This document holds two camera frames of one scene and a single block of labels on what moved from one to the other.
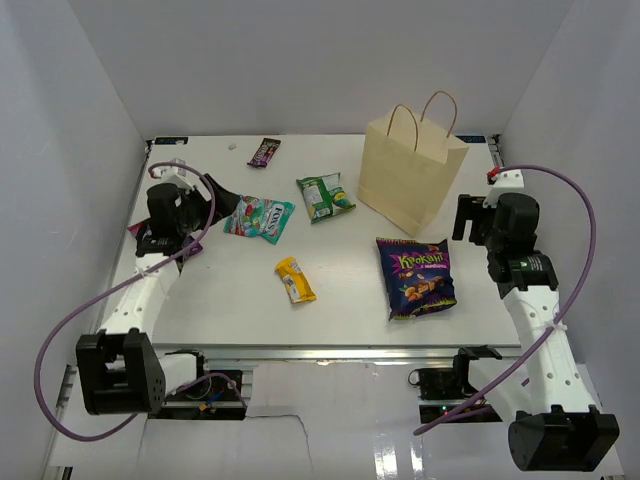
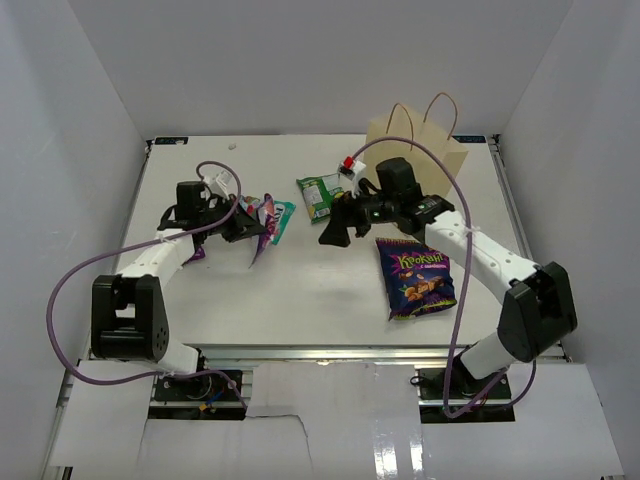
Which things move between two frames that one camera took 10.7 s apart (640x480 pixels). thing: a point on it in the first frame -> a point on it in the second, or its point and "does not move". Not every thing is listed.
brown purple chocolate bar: x=264 y=152 -> x=267 y=215
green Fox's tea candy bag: x=324 y=196 does not move
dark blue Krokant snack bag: x=417 y=275 does not move
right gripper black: x=470 y=208 -> x=346 y=208
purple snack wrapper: x=137 y=227 -> x=199 y=254
